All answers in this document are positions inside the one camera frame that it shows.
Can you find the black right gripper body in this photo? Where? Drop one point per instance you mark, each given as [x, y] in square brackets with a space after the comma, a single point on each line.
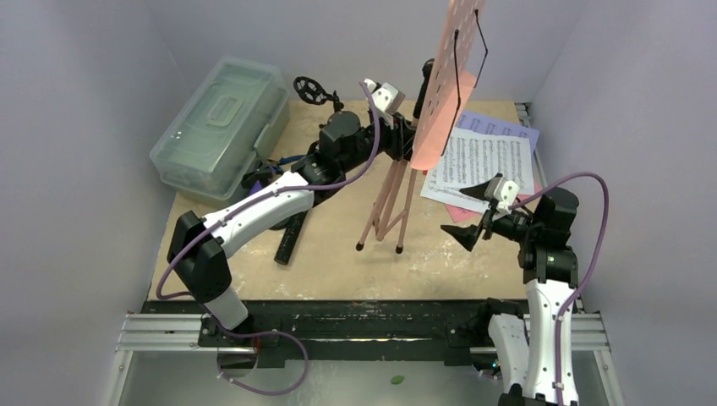
[488, 214]

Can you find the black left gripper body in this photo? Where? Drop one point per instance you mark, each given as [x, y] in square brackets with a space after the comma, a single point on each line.
[390, 138]

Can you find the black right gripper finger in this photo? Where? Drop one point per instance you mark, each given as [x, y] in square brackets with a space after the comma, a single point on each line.
[482, 191]
[467, 237]

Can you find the white sheet music page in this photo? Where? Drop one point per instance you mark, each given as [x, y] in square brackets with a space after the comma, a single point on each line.
[449, 196]
[472, 158]

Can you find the lavender sheet music page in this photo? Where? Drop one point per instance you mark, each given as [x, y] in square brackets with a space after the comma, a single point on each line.
[483, 124]

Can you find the pink music stand tripod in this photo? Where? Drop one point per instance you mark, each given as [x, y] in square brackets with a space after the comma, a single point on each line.
[448, 83]

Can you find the black tripod mic stand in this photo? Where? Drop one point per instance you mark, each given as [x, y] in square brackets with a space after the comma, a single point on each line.
[313, 93]

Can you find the black silver condenser microphone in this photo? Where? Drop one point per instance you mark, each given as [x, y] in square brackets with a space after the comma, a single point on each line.
[292, 228]

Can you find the pink sheet music page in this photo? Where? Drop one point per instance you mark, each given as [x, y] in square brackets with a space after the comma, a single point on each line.
[458, 214]

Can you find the purple toy microphone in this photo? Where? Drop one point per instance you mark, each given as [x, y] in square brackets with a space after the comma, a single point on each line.
[257, 186]

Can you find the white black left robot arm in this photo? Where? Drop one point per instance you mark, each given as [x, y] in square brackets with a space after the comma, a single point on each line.
[201, 247]

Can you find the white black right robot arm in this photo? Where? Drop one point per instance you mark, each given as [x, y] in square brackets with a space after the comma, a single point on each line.
[534, 350]

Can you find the clear green plastic storage box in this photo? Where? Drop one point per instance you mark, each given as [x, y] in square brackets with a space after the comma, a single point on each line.
[230, 124]

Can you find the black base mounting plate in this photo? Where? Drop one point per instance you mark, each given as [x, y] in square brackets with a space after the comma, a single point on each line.
[276, 346]

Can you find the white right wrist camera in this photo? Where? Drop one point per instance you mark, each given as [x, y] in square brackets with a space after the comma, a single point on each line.
[501, 194]

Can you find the blue-handled pliers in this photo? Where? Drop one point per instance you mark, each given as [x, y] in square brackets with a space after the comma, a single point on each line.
[278, 165]

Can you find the aluminium front frame rail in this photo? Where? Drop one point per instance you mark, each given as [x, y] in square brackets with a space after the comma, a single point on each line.
[157, 330]

